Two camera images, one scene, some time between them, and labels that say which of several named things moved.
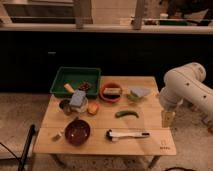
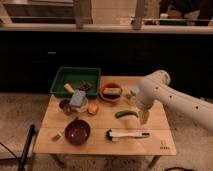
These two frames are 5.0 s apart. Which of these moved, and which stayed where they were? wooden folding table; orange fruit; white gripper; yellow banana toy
Moved: white gripper
Stayed: yellow banana toy; orange fruit; wooden folding table
